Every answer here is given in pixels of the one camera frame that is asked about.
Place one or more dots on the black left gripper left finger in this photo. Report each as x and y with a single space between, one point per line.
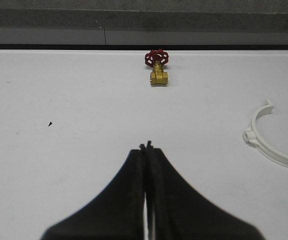
116 213

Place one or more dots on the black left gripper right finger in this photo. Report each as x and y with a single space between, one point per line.
176 211

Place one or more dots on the white half-ring pipe clamp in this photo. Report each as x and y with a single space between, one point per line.
267 132

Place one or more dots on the grey stone counter ledge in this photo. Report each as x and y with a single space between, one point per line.
142 22

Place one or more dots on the brass valve with red handle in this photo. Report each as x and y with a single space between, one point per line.
156 59

